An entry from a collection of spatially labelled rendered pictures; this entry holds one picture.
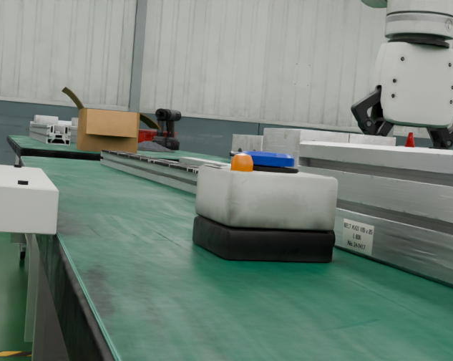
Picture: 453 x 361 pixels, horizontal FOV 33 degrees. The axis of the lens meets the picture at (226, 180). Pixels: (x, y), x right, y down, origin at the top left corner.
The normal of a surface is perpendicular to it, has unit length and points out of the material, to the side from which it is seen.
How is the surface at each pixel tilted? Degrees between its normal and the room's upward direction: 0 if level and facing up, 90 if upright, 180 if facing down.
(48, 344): 90
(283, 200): 90
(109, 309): 0
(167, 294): 0
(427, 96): 93
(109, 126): 68
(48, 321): 90
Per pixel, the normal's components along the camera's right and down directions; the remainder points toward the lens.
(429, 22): 0.00, 0.05
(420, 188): -0.94, -0.06
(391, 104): 0.22, 0.11
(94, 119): 0.25, -0.39
